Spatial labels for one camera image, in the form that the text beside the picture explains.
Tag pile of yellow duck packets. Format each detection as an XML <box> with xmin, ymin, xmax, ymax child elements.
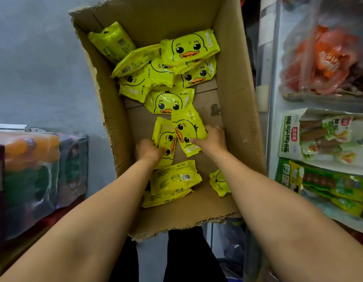
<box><xmin>88</xmin><ymin>22</ymin><xmax>231</xmax><ymax>209</ymax></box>

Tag silver metal shelf rail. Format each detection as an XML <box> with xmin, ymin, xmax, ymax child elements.
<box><xmin>0</xmin><ymin>123</ymin><xmax>47</xmax><ymax>134</ymax></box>

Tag white green sausage display box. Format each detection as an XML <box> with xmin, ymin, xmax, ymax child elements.
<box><xmin>278</xmin><ymin>108</ymin><xmax>363</xmax><ymax>177</ymax></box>

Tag shrink-wrapped dark bottle pack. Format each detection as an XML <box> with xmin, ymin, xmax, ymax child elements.
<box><xmin>56</xmin><ymin>133</ymin><xmax>89</xmax><ymax>209</ymax></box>

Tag person's left forearm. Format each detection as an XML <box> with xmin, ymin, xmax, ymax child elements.
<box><xmin>0</xmin><ymin>160</ymin><xmax>159</xmax><ymax>282</ymax></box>

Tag shrink-wrapped orange soda bottle pack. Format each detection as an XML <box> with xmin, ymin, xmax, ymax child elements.
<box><xmin>0</xmin><ymin>130</ymin><xmax>61</xmax><ymax>242</ymax></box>

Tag person's right forearm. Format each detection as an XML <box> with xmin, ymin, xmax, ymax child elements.
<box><xmin>206</xmin><ymin>149</ymin><xmax>363</xmax><ymax>282</ymax></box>

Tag yellow duck wipes packet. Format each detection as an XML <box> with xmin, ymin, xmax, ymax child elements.
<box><xmin>171</xmin><ymin>103</ymin><xmax>208</xmax><ymax>158</ymax></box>
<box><xmin>152</xmin><ymin>116</ymin><xmax>178</xmax><ymax>169</ymax></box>

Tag clear bag of orange snacks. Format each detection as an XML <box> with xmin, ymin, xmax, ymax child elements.
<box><xmin>279</xmin><ymin>0</ymin><xmax>363</xmax><ymax>99</ymax></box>

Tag white metal shelf rack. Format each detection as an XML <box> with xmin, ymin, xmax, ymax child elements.
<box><xmin>255</xmin><ymin>0</ymin><xmax>363</xmax><ymax>237</ymax></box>

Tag green yellow sausage display box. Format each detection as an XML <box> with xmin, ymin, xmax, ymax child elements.
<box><xmin>275</xmin><ymin>158</ymin><xmax>363</xmax><ymax>224</ymax></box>

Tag person's black trousers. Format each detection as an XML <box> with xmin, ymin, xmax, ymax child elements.
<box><xmin>109</xmin><ymin>225</ymin><xmax>229</xmax><ymax>282</ymax></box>

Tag brown cardboard box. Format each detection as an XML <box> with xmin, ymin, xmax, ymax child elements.
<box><xmin>69</xmin><ymin>0</ymin><xmax>267</xmax><ymax>242</ymax></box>

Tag person's right hand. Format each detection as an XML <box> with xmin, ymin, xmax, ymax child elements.
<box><xmin>189</xmin><ymin>125</ymin><xmax>229</xmax><ymax>158</ymax></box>

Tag person's left hand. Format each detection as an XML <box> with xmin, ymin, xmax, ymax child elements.
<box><xmin>135</xmin><ymin>139</ymin><xmax>165</xmax><ymax>166</ymax></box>

